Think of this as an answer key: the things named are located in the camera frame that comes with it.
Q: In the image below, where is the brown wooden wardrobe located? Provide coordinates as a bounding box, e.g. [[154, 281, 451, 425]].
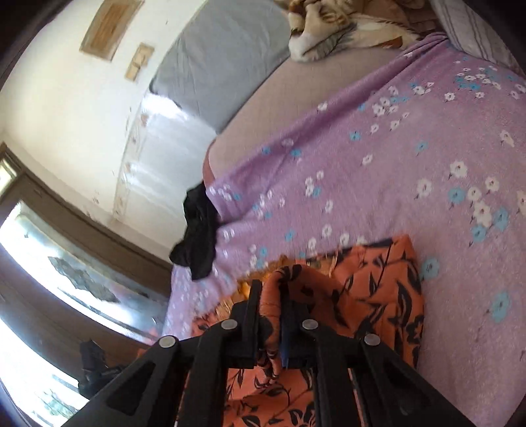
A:
[[1, 143, 170, 379]]

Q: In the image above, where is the black crumpled garment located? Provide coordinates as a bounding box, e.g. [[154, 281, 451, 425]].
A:
[[169, 181, 220, 281]]

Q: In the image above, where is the orange black floral garment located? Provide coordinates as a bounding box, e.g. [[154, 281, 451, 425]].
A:
[[192, 235, 424, 426]]

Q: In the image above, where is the pink mattress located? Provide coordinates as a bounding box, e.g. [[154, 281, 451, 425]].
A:
[[201, 48, 406, 188]]

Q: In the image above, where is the beige patterned blanket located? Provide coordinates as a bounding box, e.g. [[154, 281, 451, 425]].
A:
[[275, 1, 440, 63]]

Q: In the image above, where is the striped grey pillow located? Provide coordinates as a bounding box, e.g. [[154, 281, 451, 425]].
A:
[[430, 0, 524, 76]]

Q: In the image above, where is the purple floral bedsheet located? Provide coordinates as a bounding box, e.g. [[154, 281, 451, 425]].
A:
[[163, 35, 525, 426]]

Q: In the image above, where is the leaded glass wardrobe panel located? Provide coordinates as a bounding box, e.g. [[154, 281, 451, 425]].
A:
[[1, 201, 168, 344]]

